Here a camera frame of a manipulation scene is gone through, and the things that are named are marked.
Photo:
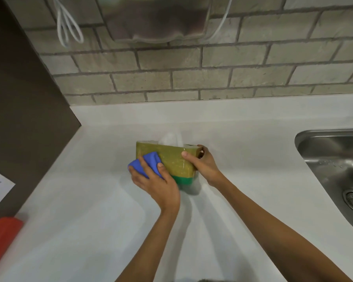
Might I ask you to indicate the person's left hand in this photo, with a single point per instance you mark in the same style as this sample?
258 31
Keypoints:
164 192

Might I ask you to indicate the person's right hand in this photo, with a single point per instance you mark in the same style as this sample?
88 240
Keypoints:
207 168

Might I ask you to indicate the person's right thumb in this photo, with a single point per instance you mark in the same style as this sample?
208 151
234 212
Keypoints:
189 160

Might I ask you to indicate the person's left thumb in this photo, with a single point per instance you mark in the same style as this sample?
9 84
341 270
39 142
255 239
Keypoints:
161 170

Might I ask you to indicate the blue cleaning cloth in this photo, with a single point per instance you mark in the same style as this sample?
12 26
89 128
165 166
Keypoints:
150 161

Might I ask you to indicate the gold and green tissue box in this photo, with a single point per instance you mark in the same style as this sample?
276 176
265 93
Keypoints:
173 158

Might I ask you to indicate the person's right forearm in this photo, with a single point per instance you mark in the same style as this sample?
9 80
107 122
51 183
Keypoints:
270 232

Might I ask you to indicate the person's left forearm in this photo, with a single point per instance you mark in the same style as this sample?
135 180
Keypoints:
153 246

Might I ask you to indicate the stainless steel sink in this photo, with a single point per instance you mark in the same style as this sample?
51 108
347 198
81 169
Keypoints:
329 155

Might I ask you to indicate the dark brown cabinet panel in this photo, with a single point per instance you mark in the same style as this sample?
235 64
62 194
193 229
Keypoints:
20 114

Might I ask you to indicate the red plastic container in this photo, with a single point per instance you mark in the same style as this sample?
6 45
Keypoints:
3 237

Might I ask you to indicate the metal wall dispenser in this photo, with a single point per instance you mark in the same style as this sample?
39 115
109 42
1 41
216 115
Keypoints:
156 17

